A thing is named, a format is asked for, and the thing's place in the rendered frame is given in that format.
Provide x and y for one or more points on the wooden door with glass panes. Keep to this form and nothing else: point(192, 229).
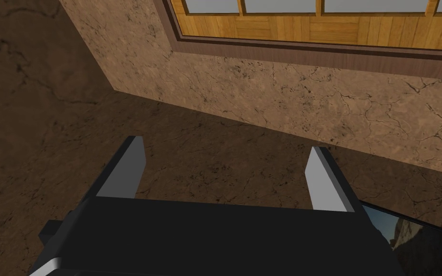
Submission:
point(320, 23)

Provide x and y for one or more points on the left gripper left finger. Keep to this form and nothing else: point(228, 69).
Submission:
point(124, 172)

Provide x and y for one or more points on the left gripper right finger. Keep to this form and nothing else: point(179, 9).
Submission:
point(325, 184)

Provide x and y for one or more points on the dark framed picture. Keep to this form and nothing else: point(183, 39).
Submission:
point(424, 241)

